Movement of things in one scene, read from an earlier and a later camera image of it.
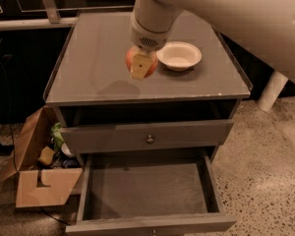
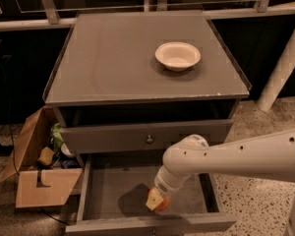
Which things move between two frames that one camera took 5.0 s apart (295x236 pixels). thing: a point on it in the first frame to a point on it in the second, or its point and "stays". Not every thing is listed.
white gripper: x=146 y=38 to x=162 y=187
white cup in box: x=65 y=148 stays
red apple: x=136 y=50 to x=164 y=205
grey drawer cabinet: x=147 y=141 stays
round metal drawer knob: x=149 y=140 stays
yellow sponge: x=46 y=155 stays
